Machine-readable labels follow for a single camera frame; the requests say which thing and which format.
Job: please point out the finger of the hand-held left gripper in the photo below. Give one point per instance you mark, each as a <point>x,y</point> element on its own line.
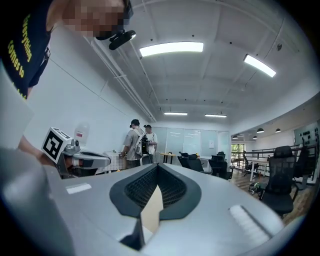
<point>82,172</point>
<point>100,160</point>

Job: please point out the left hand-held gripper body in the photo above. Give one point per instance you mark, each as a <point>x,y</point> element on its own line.
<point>53,145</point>

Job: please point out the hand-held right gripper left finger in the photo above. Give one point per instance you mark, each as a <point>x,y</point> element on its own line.
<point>87,205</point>

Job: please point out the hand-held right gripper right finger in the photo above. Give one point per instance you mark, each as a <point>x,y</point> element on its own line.
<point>212,212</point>

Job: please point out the person's left forearm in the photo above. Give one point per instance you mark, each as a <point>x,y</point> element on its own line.
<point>30,150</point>

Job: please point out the table with checkered cloth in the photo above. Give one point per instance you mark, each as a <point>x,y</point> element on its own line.
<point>115,161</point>

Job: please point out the window with greenery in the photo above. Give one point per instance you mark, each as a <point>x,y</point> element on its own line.
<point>237,155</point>

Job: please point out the small yellow table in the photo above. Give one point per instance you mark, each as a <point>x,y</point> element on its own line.
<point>168,155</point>

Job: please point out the white paper notice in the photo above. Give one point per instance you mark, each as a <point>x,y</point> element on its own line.
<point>211,144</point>

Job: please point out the black mesh office chair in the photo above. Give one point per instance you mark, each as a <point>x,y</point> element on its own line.
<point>280,180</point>
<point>303,170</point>

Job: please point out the white ceiling pipe run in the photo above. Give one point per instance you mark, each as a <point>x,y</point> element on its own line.
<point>120,80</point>

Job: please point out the black metal railing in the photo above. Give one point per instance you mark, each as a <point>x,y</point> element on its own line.
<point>270,150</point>

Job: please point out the long ceiling light panel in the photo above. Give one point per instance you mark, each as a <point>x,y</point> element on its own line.
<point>175,113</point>
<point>260,65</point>
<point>171,48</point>
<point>215,115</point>

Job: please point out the person's dark printed t-shirt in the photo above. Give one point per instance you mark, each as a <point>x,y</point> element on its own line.
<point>22,50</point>

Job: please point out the board with black hanging items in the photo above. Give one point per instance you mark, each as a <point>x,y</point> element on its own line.
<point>307,135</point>

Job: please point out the person's head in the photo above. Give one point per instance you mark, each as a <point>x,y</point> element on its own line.
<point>92,17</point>

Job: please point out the ceiling dome sensor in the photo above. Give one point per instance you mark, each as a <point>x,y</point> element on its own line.
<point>279,45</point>

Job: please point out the black head-mounted camera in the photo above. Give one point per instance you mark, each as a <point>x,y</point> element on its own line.
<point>121,39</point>

